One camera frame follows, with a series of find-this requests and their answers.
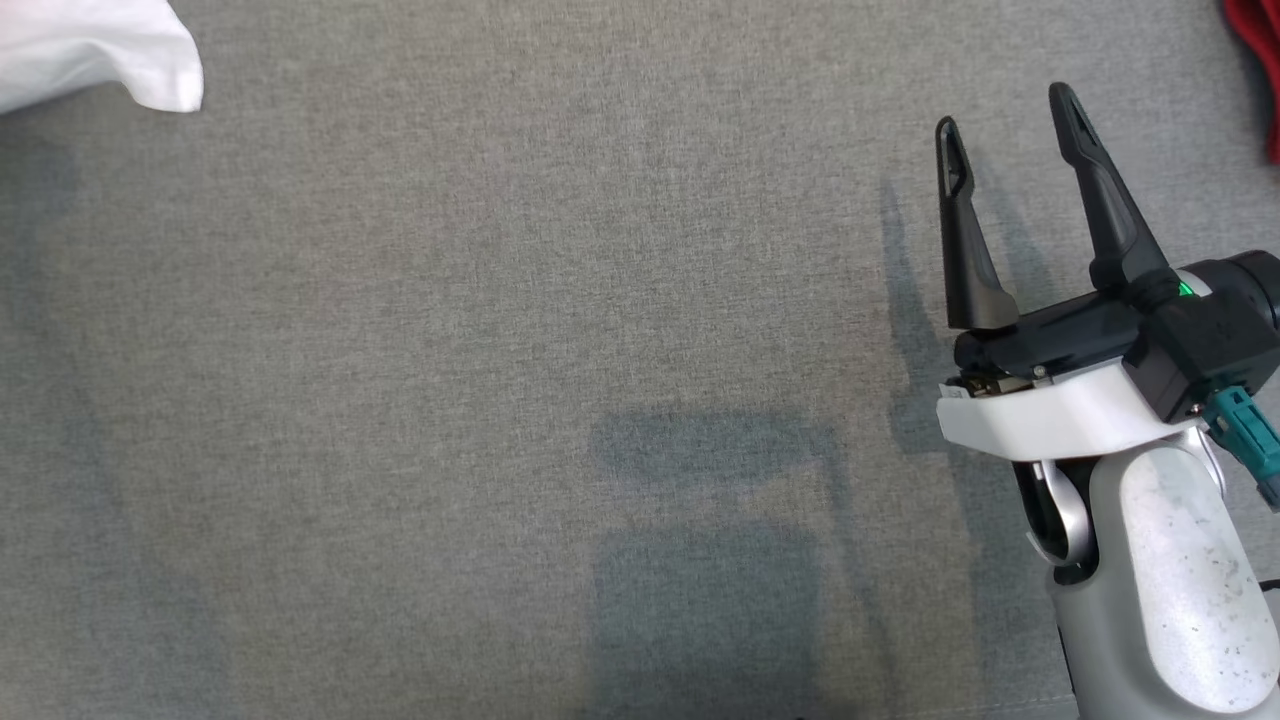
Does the white cloth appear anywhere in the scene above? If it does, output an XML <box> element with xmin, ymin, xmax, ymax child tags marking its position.
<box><xmin>0</xmin><ymin>0</ymin><xmax>206</xmax><ymax>113</ymax></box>

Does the red white sports jersey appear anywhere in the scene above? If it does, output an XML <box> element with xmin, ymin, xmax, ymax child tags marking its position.
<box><xmin>1222</xmin><ymin>0</ymin><xmax>1280</xmax><ymax>166</ymax></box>

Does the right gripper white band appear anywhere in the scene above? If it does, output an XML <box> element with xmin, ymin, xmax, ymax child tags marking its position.
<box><xmin>935</xmin><ymin>82</ymin><xmax>1203</xmax><ymax>462</ymax></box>

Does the teal cable connector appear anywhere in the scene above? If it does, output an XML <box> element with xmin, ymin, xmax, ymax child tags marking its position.
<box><xmin>1200</xmin><ymin>385</ymin><xmax>1280</xmax><ymax>511</ymax></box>

